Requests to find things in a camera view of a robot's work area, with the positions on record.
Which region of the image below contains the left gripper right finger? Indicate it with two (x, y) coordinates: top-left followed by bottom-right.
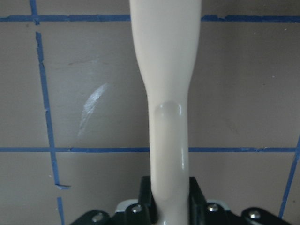
(189, 177), (289, 225)

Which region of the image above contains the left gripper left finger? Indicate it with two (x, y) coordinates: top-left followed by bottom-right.
(72, 176), (158, 225)

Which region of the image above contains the white hand brush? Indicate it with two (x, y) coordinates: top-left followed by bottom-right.
(129, 0), (201, 225)

